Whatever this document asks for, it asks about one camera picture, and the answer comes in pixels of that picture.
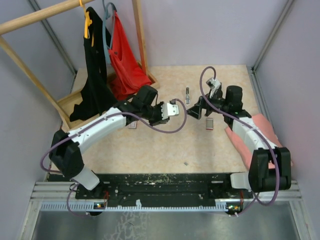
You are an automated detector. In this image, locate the blue clothes hanger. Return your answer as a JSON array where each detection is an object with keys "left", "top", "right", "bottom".
[{"left": 102, "top": 0, "right": 118, "bottom": 63}]

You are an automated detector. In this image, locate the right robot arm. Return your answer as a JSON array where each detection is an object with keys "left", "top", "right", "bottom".
[{"left": 187, "top": 85, "right": 292, "bottom": 198}]

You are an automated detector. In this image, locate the right red staple box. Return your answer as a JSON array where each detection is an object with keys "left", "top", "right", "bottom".
[{"left": 205, "top": 118, "right": 214, "bottom": 131}]

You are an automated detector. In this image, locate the black hanging garment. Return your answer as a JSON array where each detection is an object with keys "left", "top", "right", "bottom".
[{"left": 69, "top": 7, "right": 118, "bottom": 122}]

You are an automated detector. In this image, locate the red hanging garment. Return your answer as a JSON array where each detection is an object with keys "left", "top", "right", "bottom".
[{"left": 108, "top": 14, "right": 152, "bottom": 101}]

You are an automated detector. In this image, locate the yellow clothes hanger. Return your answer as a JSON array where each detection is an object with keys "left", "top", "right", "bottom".
[{"left": 79, "top": 0, "right": 92, "bottom": 39}]

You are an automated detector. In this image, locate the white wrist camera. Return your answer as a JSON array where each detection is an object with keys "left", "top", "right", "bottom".
[
  {"left": 206, "top": 77, "right": 221, "bottom": 99},
  {"left": 160, "top": 102, "right": 180, "bottom": 120}
]

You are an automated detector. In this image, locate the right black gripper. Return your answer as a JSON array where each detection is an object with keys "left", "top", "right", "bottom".
[{"left": 185, "top": 89, "right": 229, "bottom": 120}]

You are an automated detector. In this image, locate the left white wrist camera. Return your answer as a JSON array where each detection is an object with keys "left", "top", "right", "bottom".
[{"left": 160, "top": 102, "right": 180, "bottom": 120}]

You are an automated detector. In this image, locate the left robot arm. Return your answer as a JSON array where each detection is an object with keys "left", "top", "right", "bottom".
[{"left": 48, "top": 85, "right": 167, "bottom": 199}]

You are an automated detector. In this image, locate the left red staple box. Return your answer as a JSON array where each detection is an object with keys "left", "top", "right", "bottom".
[{"left": 128, "top": 121, "right": 137, "bottom": 129}]

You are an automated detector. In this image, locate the red staple box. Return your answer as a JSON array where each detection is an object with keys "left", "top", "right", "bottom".
[
  {"left": 205, "top": 118, "right": 214, "bottom": 131},
  {"left": 128, "top": 121, "right": 137, "bottom": 129}
]

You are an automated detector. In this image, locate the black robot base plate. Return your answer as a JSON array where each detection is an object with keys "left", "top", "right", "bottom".
[{"left": 47, "top": 172, "right": 253, "bottom": 207}]

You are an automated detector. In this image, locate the aluminium frame rail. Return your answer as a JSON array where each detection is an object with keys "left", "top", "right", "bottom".
[{"left": 31, "top": 181, "right": 303, "bottom": 213}]

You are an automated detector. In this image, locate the wooden clothes rack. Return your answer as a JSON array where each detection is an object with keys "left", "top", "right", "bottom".
[{"left": 0, "top": 0, "right": 160, "bottom": 137}]

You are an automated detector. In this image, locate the pink folded towel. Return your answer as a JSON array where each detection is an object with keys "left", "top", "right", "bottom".
[{"left": 224, "top": 113, "right": 283, "bottom": 170}]

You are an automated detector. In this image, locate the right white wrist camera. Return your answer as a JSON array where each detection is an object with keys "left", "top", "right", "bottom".
[{"left": 206, "top": 77, "right": 221, "bottom": 99}]

